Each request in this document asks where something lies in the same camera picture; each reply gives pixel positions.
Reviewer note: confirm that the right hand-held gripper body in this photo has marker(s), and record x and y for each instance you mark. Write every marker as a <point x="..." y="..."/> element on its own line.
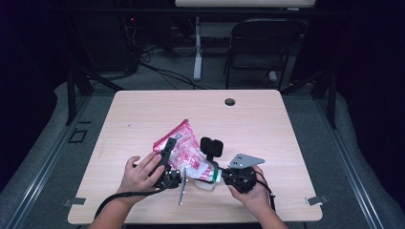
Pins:
<point x="240" y="178"/>

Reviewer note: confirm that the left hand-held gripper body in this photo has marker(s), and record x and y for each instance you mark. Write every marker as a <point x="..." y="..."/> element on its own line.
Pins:
<point x="168" y="179"/>

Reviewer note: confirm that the red and white plastic bag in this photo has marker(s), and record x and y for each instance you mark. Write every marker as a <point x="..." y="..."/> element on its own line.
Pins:
<point x="187" y="149"/>

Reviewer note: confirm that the person's right hand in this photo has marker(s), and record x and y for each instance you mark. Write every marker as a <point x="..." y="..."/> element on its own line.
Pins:
<point x="256" y="197"/>

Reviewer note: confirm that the person's left hand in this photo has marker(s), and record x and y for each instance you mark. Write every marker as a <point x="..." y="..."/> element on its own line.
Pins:
<point x="137" y="181"/>

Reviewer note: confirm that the grey tape piece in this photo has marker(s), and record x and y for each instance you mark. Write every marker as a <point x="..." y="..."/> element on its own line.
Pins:
<point x="74" y="201"/>
<point x="316" y="200"/>

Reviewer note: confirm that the white desk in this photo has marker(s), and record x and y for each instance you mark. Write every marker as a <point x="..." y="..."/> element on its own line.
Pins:
<point x="198" y="47"/>

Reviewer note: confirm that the black metal stand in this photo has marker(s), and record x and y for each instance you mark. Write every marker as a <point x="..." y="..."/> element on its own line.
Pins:
<point x="70" y="95"/>
<point x="332" y="98"/>

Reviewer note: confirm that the black folding chair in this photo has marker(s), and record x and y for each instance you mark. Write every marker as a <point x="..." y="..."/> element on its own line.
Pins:
<point x="264" y="66"/>

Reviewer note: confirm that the dark equipment cabinet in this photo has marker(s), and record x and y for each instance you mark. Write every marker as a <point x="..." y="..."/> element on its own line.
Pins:
<point x="108" y="41"/>

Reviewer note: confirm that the aluminium floor rail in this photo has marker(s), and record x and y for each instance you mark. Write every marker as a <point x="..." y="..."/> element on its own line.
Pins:
<point x="353" y="178"/>
<point x="35" y="187"/>

